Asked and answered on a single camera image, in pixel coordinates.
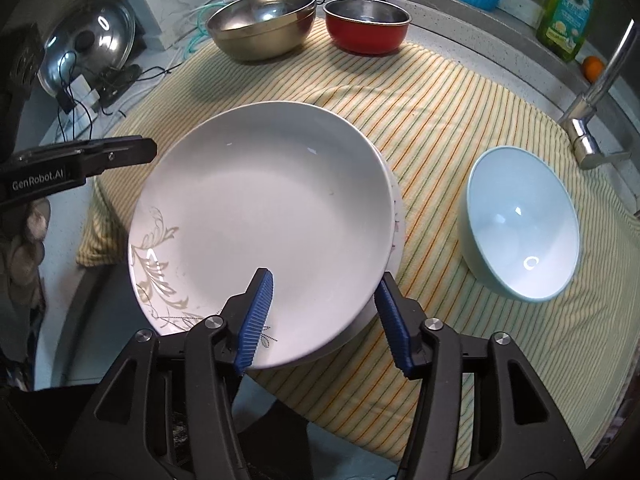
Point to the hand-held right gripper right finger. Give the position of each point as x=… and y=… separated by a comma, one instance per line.
x=395, y=330

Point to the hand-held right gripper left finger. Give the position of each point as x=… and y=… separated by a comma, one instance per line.
x=257, y=317

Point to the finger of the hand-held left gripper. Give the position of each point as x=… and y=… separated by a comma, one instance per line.
x=125, y=152

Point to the pink floral plate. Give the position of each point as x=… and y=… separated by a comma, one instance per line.
x=350, y=341
x=396, y=210

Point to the white plate with leaf pattern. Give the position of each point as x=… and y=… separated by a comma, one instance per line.
x=260, y=200

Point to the light blue bowl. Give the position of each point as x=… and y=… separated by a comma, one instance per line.
x=520, y=225

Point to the large steel bowl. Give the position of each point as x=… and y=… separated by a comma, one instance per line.
x=260, y=40

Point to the red steel bowl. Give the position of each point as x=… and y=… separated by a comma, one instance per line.
x=365, y=37

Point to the person's left hand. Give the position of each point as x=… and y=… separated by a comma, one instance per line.
x=22, y=255

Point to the dark clamp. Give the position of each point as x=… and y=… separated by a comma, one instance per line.
x=117, y=80

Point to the white power adapter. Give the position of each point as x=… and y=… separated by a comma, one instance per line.
x=84, y=91

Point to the black power adapter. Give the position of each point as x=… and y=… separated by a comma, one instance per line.
x=66, y=102

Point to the steel pot lid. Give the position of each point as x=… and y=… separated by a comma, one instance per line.
x=115, y=25

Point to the yellow striped cloth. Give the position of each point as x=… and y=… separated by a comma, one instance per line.
x=450, y=110

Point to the chrome faucet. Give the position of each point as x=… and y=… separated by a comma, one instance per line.
x=585, y=135

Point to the orange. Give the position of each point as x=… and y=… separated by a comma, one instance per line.
x=592, y=68

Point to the green dish soap bottle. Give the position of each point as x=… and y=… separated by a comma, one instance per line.
x=565, y=15

